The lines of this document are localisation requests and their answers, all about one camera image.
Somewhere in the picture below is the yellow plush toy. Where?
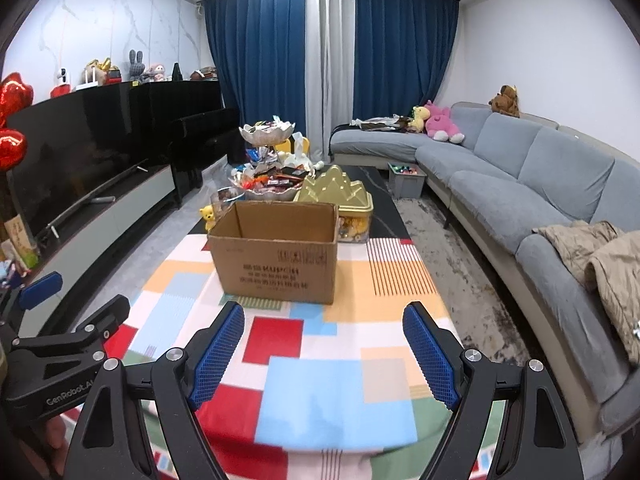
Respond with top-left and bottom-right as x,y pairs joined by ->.
407,106 -> 431,133

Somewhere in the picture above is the beige quilted jacket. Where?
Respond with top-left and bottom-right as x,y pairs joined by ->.
534,220 -> 640,365

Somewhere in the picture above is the black upright piano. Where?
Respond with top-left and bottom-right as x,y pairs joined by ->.
129,80 -> 245,202

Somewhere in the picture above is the red heart balloon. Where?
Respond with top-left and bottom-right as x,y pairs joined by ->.
0,128 -> 28,172
0,72 -> 34,128

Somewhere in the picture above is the small yellow bear figure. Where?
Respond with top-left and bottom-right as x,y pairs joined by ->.
200,205 -> 216,232

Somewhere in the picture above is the grey sectional sofa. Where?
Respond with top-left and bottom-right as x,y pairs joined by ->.
330,102 -> 639,441

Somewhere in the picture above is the red heart balloon lower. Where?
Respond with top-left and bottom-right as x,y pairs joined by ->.
0,128 -> 28,172

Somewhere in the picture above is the black curved television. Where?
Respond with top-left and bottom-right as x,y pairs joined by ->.
8,84 -> 148,236

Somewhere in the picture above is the tiered white snack bowl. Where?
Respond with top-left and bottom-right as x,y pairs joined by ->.
229,116 -> 326,202

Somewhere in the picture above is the grey storage bin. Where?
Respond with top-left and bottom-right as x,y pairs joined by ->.
387,162 -> 426,200

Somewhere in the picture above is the grey white tv cabinet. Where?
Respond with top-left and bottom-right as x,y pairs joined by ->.
18,166 -> 175,337

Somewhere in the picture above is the brown plush bear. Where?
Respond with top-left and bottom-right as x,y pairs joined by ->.
488,84 -> 521,118

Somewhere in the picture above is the pink plush toy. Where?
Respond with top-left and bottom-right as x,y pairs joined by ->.
425,101 -> 464,144

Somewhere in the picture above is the red heart balloon upper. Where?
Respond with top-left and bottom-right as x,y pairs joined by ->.
0,72 -> 34,128

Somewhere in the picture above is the blue curtain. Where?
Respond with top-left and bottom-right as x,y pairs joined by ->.
352,0 -> 460,119
202,0 -> 306,133

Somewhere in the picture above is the brown cardboard box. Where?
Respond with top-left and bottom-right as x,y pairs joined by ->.
207,202 -> 338,304

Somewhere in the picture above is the gold lidded cookie tin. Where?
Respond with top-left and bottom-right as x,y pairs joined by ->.
294,165 -> 373,243

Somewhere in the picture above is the grey rabbit plush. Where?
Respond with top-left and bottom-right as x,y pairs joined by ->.
129,49 -> 145,84

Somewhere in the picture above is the grey patterned floor rug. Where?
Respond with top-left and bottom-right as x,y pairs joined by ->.
395,194 -> 547,365

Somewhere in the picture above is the white sheer curtain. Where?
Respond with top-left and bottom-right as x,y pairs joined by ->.
305,0 -> 356,162

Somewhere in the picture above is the blue right curtain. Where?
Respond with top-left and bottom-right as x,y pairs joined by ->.
352,0 -> 460,119

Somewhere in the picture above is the blue left curtain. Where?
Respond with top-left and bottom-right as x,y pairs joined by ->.
202,0 -> 306,133

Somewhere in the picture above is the clear glass jar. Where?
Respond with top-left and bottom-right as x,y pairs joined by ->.
210,186 -> 244,220

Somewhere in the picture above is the colourful patchwork table cloth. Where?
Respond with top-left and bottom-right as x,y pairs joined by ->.
60,233 -> 507,480

